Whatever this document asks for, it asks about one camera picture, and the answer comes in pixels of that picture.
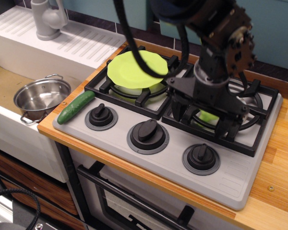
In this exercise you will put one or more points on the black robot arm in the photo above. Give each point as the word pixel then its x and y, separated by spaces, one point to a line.
pixel 224 29

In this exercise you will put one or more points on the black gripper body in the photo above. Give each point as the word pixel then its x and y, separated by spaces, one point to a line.
pixel 215 99

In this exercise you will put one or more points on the black middle stove knob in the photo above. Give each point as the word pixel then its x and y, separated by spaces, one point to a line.
pixel 148 137

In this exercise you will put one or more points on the stainless steel pot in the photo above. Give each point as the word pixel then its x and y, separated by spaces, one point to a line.
pixel 39 98

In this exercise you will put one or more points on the black burner grate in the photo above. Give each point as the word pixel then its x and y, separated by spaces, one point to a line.
pixel 151 102
pixel 253 135

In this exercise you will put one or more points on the green toy cauliflower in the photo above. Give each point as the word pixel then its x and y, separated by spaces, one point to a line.
pixel 208 118

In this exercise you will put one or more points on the black oven door handle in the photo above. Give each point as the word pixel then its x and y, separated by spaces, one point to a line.
pixel 92 175

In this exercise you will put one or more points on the lime green plate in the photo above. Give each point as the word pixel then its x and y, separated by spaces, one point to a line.
pixel 124 71

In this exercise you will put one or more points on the black left burner grate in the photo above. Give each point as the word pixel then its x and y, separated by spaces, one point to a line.
pixel 151 102

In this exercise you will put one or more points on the black left stove knob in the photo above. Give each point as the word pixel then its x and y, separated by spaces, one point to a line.
pixel 101 118

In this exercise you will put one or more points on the white sink unit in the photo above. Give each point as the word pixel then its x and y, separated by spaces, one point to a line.
pixel 76 53

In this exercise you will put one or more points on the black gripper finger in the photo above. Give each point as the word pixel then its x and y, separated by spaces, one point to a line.
pixel 226 126
pixel 179 106

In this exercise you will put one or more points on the green toy pickle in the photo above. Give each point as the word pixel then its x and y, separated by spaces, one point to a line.
pixel 75 106

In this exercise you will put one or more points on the wooden drawer front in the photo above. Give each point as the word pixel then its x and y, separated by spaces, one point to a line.
pixel 56 201

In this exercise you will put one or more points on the black right burner grate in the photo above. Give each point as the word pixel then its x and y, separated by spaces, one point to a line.
pixel 253 135

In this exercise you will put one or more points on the grey stove top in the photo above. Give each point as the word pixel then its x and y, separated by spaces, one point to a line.
pixel 120 114

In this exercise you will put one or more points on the black stove knob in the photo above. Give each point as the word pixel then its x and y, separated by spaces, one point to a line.
pixel 148 137
pixel 101 118
pixel 201 159

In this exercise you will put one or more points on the black right stove knob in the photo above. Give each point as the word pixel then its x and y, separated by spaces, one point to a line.
pixel 201 159

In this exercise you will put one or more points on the grey toy faucet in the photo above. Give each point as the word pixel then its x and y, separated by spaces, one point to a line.
pixel 48 21

